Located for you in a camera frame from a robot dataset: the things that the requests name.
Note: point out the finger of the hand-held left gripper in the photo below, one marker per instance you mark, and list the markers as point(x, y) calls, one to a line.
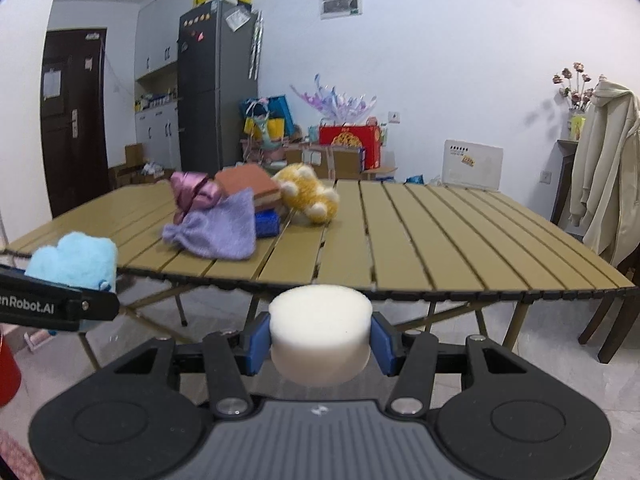
point(100, 310)

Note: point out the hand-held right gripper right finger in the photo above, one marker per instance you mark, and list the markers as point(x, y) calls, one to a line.
point(382, 345)

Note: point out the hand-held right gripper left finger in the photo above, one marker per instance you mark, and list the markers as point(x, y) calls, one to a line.
point(259, 345)

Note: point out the cyan plush toy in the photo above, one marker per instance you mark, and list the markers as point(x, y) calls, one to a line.
point(70, 260)

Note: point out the white round foam block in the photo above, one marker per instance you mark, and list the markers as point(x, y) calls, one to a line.
point(320, 330)

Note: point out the lavender knit pouch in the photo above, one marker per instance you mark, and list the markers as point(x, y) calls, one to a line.
point(220, 232)

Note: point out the small blue box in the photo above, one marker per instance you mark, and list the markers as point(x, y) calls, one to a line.
point(267, 224)

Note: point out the mauve satin cloth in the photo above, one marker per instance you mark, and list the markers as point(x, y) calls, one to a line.
point(192, 192)

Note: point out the yellow plush toy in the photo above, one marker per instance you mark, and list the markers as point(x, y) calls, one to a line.
point(310, 195)

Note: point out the red and yellow sponge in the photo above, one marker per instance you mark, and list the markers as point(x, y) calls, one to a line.
point(245, 182)

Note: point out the red plastic bucket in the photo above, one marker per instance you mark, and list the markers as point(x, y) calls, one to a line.
point(7, 370)

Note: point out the tan slatted folding table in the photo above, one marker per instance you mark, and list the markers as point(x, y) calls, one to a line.
point(450, 240)

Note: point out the open cardboard box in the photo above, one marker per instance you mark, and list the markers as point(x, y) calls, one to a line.
point(145, 175)

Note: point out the pink fluffy rug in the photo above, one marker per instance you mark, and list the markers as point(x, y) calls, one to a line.
point(10, 460)

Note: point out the small cardboard box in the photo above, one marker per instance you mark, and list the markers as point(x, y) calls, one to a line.
point(134, 154)

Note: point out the small blue bag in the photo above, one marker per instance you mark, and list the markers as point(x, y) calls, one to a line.
point(415, 179)

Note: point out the taped cardboard box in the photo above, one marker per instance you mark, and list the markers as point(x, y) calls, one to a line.
point(345, 165)

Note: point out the dark brown door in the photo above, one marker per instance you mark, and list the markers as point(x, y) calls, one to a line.
point(75, 125)

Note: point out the pink plastic basket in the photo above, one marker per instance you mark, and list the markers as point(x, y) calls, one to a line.
point(255, 152)

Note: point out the red gift box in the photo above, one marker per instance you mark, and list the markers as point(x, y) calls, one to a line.
point(350, 147)

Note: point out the white panel heater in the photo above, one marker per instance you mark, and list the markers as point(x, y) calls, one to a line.
point(472, 165)

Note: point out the yellow paper bag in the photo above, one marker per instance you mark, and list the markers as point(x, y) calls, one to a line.
point(252, 129)

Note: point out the row of small bottles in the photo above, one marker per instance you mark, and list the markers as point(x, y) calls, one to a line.
point(155, 101)

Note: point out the white paper notice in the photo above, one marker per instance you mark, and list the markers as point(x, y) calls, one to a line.
point(52, 84)

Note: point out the blue gift bag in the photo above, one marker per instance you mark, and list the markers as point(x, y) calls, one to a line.
point(277, 107)

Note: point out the dark wooden chair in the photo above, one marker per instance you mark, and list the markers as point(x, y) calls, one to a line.
point(620, 320)

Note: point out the iridescent flower bouquet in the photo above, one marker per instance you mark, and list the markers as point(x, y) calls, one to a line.
point(335, 102)

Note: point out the grey refrigerator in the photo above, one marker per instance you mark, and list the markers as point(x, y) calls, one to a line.
point(215, 85)

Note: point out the dark wooden side table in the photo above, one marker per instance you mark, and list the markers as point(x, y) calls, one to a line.
point(565, 160)

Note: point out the white cabinet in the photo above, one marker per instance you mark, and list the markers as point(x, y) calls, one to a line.
point(160, 35)

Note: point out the beige jacket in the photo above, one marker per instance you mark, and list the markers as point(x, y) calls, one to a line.
point(610, 175)

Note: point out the dried flowers in vase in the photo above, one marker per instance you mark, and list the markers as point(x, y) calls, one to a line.
point(577, 125)

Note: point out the silver hanging streamer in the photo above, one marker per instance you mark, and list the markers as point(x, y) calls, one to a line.
point(256, 45)

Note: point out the white wall socket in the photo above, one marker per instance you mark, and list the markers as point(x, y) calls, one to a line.
point(545, 176)
point(395, 117)

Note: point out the white wall panel box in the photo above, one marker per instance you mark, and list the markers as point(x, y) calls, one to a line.
point(340, 0)

